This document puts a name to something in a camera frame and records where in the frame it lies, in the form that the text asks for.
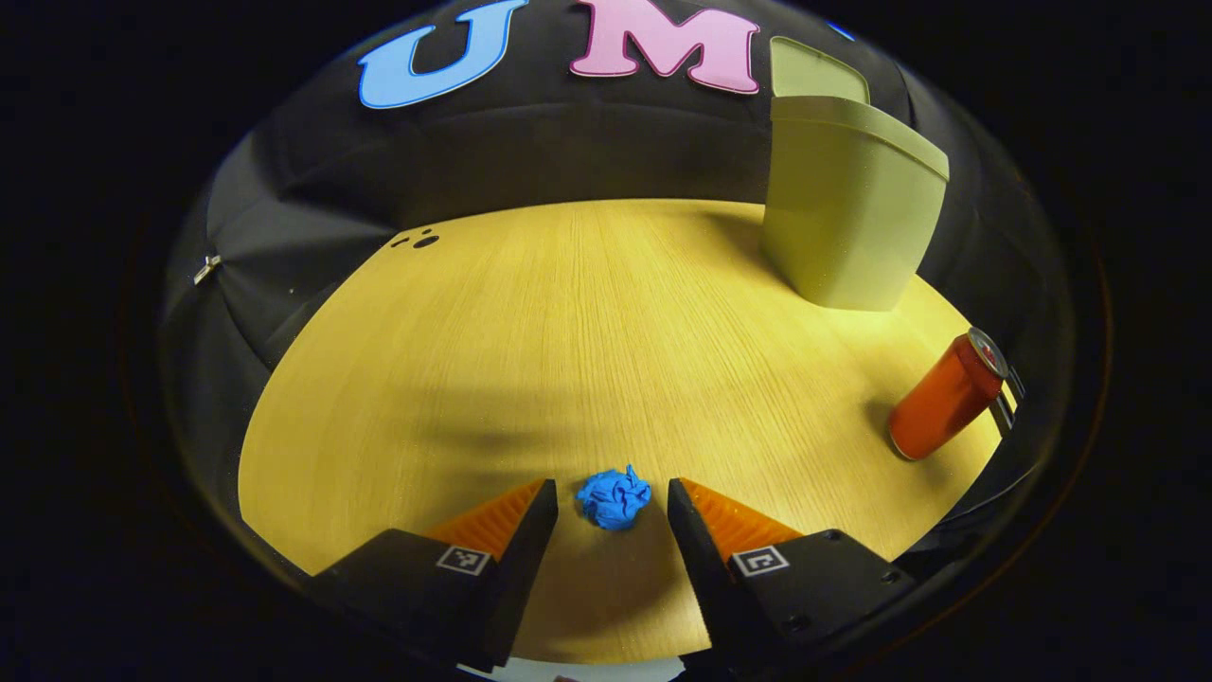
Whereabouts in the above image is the blue paper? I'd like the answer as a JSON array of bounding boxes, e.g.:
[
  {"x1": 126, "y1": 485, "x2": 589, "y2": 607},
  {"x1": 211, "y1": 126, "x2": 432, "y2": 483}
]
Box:
[{"x1": 576, "y1": 464, "x2": 652, "y2": 531}]

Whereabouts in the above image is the pale green desktop garbage bin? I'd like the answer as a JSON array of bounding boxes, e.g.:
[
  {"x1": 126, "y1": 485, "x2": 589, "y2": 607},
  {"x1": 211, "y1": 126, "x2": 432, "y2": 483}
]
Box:
[{"x1": 760, "y1": 36, "x2": 951, "y2": 313}]

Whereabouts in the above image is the wooden desktop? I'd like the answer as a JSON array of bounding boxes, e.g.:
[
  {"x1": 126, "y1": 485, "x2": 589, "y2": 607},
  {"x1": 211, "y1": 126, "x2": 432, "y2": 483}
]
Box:
[{"x1": 237, "y1": 197, "x2": 1019, "y2": 664}]

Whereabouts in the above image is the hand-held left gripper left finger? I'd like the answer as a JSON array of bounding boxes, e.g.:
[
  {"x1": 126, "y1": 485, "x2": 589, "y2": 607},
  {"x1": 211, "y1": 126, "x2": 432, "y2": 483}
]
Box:
[{"x1": 311, "y1": 478, "x2": 560, "y2": 673}]

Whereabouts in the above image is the red pop can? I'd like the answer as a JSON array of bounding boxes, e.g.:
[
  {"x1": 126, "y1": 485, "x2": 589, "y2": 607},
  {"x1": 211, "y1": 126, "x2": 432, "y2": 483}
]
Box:
[{"x1": 887, "y1": 327, "x2": 1010, "y2": 462}]

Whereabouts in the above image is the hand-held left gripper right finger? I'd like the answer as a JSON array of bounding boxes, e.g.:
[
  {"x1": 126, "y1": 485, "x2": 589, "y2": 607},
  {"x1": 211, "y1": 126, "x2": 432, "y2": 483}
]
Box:
[{"x1": 667, "y1": 477, "x2": 921, "y2": 678}]

